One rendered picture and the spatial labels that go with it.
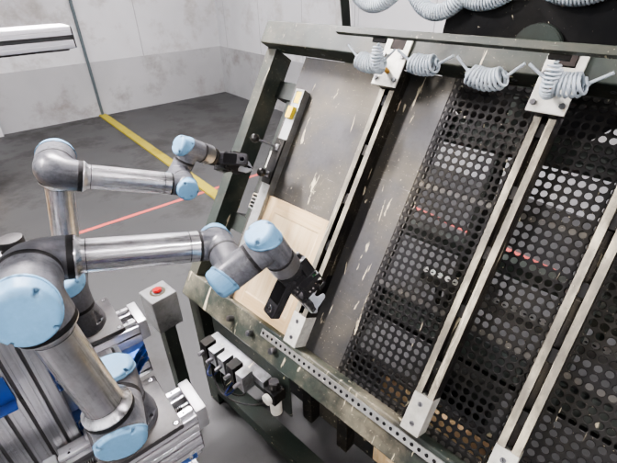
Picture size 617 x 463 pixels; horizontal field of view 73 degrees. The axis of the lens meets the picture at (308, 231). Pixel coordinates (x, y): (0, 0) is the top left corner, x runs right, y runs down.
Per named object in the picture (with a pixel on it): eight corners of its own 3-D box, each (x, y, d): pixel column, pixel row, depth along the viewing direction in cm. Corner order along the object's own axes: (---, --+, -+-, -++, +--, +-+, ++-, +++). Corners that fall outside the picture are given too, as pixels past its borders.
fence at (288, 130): (229, 292, 191) (221, 292, 187) (301, 92, 180) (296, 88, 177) (235, 297, 188) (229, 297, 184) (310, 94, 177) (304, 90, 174)
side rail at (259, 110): (207, 271, 210) (189, 269, 201) (283, 58, 198) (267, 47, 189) (214, 276, 207) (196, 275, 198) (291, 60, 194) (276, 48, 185)
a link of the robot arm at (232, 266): (215, 278, 102) (251, 252, 103) (228, 307, 93) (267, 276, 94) (196, 259, 97) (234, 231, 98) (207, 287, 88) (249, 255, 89)
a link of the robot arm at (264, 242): (234, 233, 93) (264, 210, 94) (257, 260, 101) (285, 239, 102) (247, 254, 88) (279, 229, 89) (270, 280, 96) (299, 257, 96)
